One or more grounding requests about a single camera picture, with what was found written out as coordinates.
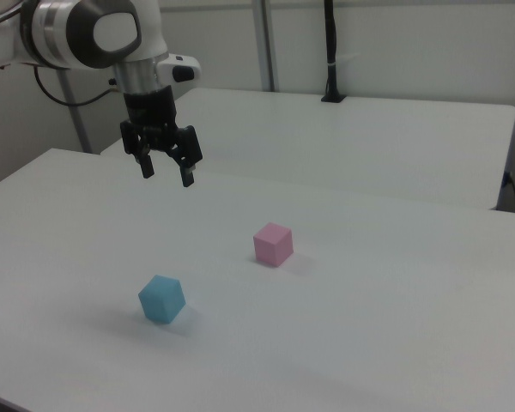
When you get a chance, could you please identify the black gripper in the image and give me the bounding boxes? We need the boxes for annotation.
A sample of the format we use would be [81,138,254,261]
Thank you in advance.
[119,84,204,188]

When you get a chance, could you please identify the blue cube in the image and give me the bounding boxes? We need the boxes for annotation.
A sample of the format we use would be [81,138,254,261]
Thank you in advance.
[137,274,187,325]

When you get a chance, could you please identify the pink cube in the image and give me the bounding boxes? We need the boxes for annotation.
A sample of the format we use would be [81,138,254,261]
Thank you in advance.
[252,221,294,269]

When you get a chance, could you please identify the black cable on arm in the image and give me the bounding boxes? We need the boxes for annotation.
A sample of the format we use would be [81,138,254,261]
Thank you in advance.
[33,66,126,107]

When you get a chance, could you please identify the black pole with base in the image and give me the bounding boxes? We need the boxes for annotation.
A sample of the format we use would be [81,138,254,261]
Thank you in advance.
[320,0,348,105]

